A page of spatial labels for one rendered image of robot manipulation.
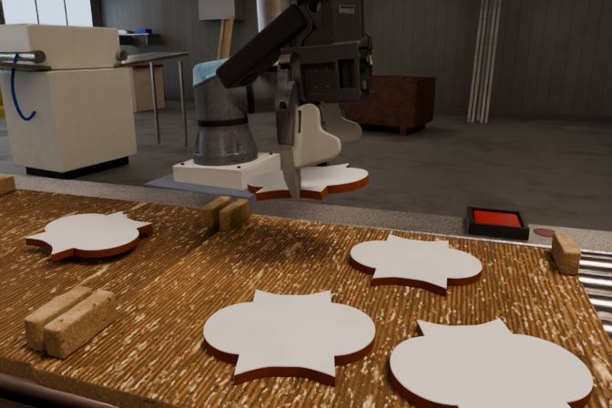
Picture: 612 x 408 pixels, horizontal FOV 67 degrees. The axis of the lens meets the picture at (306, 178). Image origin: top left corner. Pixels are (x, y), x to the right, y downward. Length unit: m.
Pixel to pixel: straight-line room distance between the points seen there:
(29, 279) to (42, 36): 4.28
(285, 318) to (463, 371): 0.14
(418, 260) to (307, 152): 0.17
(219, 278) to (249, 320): 0.10
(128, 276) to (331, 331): 0.23
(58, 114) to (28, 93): 0.35
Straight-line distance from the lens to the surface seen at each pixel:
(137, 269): 0.53
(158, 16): 12.01
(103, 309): 0.43
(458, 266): 0.51
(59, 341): 0.40
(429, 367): 0.36
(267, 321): 0.40
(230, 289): 0.47
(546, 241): 0.70
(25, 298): 0.52
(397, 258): 0.51
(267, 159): 1.09
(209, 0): 10.68
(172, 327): 0.42
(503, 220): 0.71
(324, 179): 0.49
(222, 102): 1.04
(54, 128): 4.69
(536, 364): 0.39
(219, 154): 1.04
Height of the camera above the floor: 1.16
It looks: 15 degrees down
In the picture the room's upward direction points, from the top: straight up
